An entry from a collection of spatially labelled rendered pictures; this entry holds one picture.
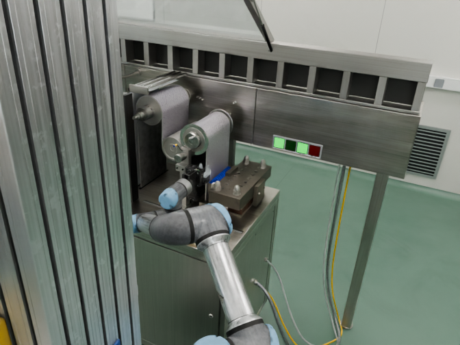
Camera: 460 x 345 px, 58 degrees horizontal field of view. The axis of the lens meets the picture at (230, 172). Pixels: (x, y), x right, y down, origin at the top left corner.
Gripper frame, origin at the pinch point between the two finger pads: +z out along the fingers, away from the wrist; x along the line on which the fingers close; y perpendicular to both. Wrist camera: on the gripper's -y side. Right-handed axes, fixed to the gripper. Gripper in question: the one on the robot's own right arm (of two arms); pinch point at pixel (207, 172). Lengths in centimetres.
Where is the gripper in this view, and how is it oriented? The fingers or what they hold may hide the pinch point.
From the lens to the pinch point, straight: 194.2
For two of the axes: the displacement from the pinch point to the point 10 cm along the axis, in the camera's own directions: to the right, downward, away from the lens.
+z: 4.4, -3.9, 8.1
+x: -9.0, -2.4, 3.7
